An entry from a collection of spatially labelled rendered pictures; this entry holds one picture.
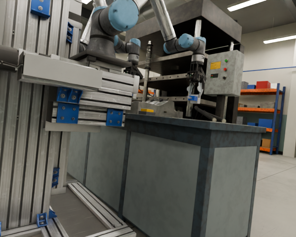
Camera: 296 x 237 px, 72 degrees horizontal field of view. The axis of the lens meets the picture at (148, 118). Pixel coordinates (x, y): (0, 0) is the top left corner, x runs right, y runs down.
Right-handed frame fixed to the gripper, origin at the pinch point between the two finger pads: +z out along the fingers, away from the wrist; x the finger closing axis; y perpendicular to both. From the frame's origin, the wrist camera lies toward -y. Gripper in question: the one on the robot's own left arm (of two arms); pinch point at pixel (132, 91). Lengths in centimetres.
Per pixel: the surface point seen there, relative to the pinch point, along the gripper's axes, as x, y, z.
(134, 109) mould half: -0.3, -5.2, 11.9
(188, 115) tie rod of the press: 8, -80, 11
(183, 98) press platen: -4, -89, -7
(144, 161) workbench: 16.9, 0.7, 45.0
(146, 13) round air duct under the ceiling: -269, -343, -272
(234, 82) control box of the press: 47, -85, -22
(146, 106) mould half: 5.1, -11.6, 8.6
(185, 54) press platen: -9, -94, -56
